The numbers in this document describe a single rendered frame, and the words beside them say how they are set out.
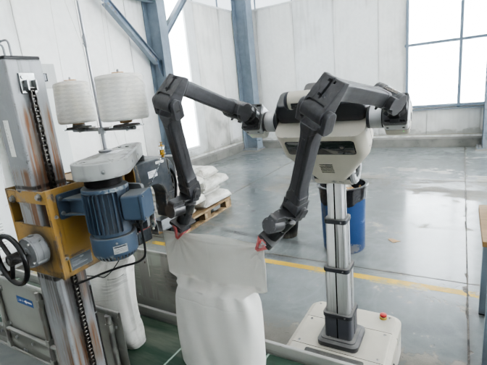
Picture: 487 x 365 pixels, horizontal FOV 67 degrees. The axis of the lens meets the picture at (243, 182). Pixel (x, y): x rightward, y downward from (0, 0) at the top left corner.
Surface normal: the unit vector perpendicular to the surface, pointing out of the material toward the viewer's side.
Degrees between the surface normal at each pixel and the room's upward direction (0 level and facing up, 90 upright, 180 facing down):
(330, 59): 90
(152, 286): 90
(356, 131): 40
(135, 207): 90
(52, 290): 90
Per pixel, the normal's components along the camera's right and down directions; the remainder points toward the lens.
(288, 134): -0.39, -0.58
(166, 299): -0.50, 0.26
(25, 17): 0.86, 0.04
